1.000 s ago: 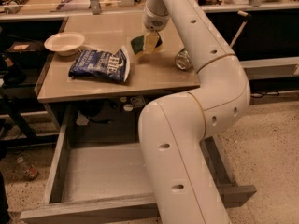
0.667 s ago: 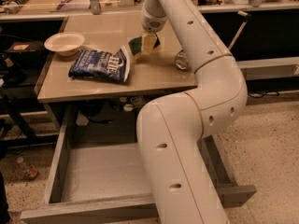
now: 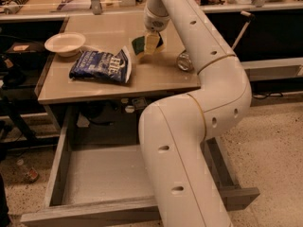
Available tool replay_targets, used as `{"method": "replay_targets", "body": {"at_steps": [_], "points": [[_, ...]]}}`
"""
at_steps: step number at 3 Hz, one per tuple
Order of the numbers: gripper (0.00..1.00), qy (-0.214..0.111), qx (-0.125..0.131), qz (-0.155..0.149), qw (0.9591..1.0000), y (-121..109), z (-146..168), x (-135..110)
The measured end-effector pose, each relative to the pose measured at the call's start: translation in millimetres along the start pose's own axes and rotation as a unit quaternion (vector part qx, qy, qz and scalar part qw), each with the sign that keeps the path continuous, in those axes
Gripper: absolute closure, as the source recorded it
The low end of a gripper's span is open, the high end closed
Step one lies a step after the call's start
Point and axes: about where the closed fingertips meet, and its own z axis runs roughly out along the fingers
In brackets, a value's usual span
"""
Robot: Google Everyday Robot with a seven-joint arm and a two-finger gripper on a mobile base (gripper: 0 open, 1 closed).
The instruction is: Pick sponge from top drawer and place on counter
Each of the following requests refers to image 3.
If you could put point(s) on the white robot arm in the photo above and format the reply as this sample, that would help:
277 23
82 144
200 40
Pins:
172 129

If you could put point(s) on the green soda can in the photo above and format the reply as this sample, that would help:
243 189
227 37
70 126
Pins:
184 62

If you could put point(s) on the green and yellow sponge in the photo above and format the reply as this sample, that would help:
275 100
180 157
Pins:
138 46

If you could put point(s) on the plastic bottle on floor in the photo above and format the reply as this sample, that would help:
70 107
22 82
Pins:
29 172

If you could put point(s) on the black stand left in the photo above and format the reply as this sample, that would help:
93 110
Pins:
31 140

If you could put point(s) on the blue chip bag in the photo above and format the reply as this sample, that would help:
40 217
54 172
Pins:
103 65

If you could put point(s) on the white stick black handle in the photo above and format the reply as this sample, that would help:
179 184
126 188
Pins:
249 18

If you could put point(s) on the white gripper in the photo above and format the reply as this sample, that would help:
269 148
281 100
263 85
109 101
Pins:
155 24

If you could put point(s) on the white paper bowl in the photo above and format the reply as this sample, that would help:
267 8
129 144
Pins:
65 44

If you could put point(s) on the open grey wooden drawer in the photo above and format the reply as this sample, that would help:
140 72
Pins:
101 177

